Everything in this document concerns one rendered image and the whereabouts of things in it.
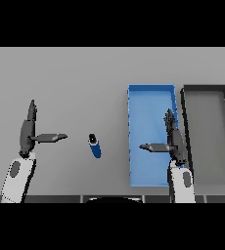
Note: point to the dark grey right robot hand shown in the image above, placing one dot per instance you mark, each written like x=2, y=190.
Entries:
x=176, y=143

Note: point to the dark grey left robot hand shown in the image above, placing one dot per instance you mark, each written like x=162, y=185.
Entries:
x=27, y=135

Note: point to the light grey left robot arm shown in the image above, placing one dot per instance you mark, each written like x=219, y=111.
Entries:
x=16, y=179

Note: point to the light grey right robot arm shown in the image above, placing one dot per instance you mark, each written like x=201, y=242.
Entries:
x=182, y=182

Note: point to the blue bin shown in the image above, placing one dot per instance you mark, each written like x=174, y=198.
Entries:
x=150, y=136

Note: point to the dark grey bin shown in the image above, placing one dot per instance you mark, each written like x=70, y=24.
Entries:
x=209, y=136

